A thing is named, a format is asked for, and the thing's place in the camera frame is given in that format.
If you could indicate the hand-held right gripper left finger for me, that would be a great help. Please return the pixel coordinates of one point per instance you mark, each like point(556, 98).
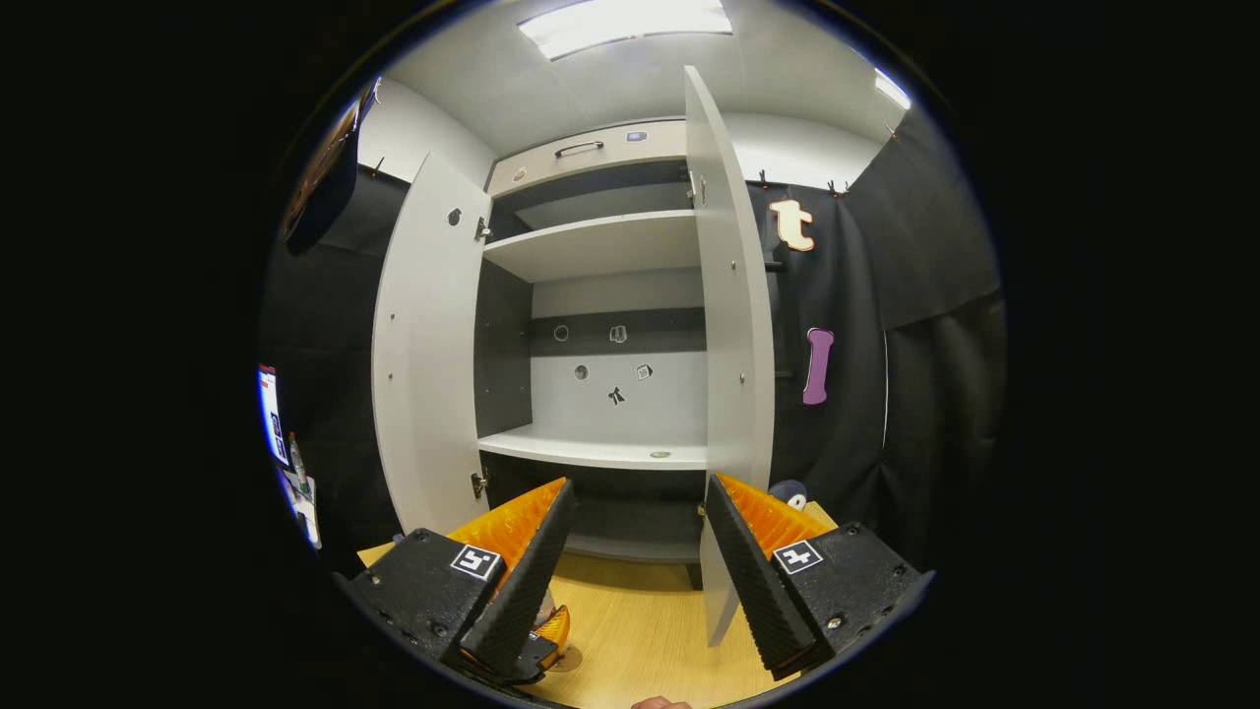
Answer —
point(517, 591)

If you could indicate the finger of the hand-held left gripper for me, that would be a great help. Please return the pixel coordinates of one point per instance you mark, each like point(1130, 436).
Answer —
point(553, 640)

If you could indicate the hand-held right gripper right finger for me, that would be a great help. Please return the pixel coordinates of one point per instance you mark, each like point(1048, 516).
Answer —
point(753, 591)

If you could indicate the round brown coaster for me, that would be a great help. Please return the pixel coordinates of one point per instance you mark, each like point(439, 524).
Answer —
point(570, 660)

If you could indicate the clear bottle red label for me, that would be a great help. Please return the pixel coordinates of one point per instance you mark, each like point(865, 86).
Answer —
point(544, 608)

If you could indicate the grey cabinet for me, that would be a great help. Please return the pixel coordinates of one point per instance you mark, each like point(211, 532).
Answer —
point(600, 394)

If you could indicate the grey cabinet door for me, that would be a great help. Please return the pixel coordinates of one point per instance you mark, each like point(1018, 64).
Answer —
point(428, 354)
point(733, 345)

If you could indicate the metal door hinge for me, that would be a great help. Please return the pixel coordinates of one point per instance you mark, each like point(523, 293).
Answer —
point(695, 187)
point(482, 229)
point(478, 483)

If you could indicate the grey cabinet shelf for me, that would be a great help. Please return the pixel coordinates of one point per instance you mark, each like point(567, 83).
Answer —
point(600, 246)
point(591, 448)

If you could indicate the grey cabinet drawer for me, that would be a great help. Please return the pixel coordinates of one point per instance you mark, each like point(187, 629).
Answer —
point(591, 158)

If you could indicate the penguin plush toy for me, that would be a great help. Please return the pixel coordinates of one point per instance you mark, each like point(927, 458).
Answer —
point(787, 494)

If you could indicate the white paper sheets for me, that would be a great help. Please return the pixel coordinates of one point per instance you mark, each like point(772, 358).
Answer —
point(303, 512)

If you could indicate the black backdrop cloth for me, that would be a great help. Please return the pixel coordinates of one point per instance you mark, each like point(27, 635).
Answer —
point(886, 345)

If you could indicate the lit screen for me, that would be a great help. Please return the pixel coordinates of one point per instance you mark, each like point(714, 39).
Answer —
point(273, 414)

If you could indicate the small ceiling light panel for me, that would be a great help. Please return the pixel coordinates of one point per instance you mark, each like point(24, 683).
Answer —
point(893, 89)

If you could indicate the large ceiling light panel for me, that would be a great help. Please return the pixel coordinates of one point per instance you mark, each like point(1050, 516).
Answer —
point(625, 22)

